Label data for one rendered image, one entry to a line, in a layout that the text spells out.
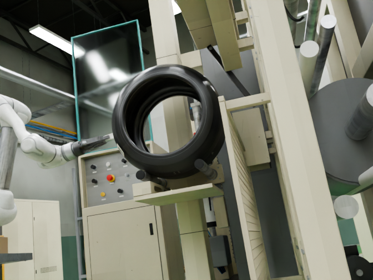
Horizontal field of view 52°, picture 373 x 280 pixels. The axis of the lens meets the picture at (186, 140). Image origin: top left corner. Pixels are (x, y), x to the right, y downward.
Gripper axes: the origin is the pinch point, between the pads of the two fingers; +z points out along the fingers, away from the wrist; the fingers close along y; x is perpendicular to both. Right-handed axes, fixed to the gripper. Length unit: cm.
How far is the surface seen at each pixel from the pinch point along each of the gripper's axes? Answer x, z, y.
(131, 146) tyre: 12.6, 13.1, -11.7
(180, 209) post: 43, 20, 25
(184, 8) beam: -41, 57, -19
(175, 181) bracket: 28.4, 21.5, 22.8
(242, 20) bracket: -43, 84, 12
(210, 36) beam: -40, 65, 12
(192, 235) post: 58, 22, 25
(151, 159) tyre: 21.9, 20.7, -11.4
